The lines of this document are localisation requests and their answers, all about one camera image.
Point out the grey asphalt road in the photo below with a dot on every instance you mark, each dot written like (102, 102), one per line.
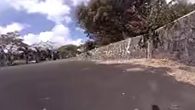
(88, 88)

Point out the large dark tree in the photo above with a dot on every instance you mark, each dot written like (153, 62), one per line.
(122, 12)

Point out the row of trees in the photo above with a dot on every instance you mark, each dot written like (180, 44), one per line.
(4, 48)

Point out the grey stone wall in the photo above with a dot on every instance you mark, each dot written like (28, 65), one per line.
(184, 37)

